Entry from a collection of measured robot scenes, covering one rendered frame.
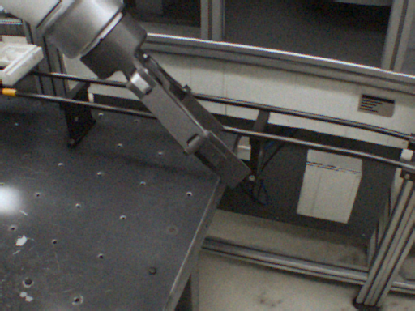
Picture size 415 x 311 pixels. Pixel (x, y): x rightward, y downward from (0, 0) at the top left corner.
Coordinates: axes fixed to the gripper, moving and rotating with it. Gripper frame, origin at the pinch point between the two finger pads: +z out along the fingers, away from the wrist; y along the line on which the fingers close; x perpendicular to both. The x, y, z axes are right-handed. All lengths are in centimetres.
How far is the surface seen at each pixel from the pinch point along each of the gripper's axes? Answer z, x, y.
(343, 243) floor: 105, 4, 80
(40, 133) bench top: -9, 39, 63
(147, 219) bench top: 14.4, 24.9, 29.1
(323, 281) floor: 99, 17, 66
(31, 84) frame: -17, 44, 107
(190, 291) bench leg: 40, 36, 36
